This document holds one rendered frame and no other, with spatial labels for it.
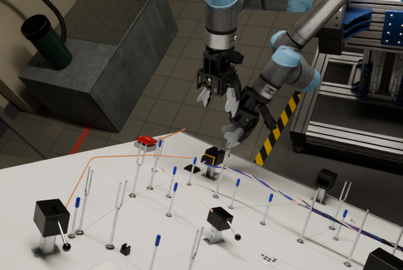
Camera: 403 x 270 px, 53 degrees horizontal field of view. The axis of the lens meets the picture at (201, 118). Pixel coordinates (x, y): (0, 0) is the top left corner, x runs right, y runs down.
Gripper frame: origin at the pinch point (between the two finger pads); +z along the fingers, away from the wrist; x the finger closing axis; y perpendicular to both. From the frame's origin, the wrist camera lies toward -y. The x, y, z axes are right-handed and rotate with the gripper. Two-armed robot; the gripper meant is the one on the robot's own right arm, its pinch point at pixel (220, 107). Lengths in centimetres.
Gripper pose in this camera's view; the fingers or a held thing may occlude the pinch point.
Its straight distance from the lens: 112.6
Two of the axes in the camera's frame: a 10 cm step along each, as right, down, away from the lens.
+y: -5.2, 5.1, -6.9
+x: 8.6, 3.2, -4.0
